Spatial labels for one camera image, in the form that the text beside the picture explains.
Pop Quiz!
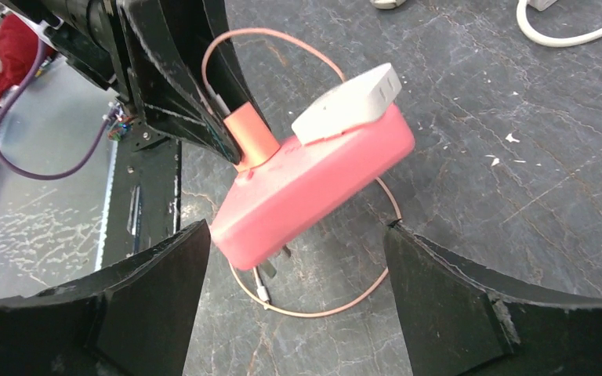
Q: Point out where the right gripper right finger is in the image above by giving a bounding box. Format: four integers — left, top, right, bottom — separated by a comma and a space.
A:
383, 222, 602, 375

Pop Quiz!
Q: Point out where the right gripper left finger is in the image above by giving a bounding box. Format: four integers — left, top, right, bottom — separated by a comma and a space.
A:
0, 220, 211, 375

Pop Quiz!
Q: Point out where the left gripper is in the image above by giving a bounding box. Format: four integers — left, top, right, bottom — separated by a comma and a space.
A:
2, 0, 269, 164

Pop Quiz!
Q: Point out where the orange pink usb charger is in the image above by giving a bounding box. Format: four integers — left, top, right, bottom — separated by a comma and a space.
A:
223, 102, 281, 173

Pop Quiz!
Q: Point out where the pink square power strip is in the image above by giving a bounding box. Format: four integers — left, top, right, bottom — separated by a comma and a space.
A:
210, 104, 415, 270

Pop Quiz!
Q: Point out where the white charger plug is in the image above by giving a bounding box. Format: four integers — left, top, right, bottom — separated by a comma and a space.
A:
292, 63, 402, 145

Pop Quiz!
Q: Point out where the red cloth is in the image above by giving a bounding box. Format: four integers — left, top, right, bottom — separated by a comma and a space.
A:
0, 14, 40, 100

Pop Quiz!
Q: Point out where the pink thin cable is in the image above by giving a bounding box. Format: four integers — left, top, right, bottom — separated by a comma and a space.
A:
200, 27, 404, 320

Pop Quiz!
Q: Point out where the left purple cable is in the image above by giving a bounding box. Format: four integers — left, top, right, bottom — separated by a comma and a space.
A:
0, 36, 120, 182

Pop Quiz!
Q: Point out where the white coiled cord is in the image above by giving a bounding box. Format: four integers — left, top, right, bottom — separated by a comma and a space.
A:
370, 0, 602, 49

